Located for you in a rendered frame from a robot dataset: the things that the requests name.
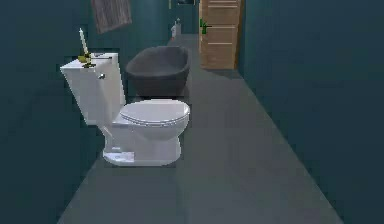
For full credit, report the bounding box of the white spray bottle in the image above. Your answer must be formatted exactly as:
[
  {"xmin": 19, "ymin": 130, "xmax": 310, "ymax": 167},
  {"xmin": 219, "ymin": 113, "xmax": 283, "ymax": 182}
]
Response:
[{"xmin": 170, "ymin": 18, "xmax": 183, "ymax": 42}]

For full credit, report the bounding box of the light wooden room door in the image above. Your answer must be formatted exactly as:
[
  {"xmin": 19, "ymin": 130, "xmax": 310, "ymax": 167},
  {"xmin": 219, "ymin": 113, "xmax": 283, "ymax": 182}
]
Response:
[{"xmin": 198, "ymin": 0, "xmax": 245, "ymax": 71}]

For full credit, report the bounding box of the green door handle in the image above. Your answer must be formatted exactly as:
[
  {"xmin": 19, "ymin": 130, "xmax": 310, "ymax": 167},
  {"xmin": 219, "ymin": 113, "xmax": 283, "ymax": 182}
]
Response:
[{"xmin": 199, "ymin": 18, "xmax": 212, "ymax": 35}]

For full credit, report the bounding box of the white candle in brass holder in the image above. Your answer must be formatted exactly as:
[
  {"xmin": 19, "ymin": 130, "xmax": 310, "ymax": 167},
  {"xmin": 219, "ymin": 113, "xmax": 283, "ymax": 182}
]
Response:
[{"xmin": 77, "ymin": 27, "xmax": 97, "ymax": 69}]

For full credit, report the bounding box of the white toilet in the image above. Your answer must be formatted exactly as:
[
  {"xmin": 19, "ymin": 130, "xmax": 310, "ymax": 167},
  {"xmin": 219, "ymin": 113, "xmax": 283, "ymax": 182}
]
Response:
[{"xmin": 59, "ymin": 51, "xmax": 192, "ymax": 167}]

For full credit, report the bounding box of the dark grey bathtub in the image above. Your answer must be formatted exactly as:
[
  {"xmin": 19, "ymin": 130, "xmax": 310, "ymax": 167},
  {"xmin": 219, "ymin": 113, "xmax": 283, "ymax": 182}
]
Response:
[{"xmin": 125, "ymin": 45, "xmax": 192, "ymax": 99}]

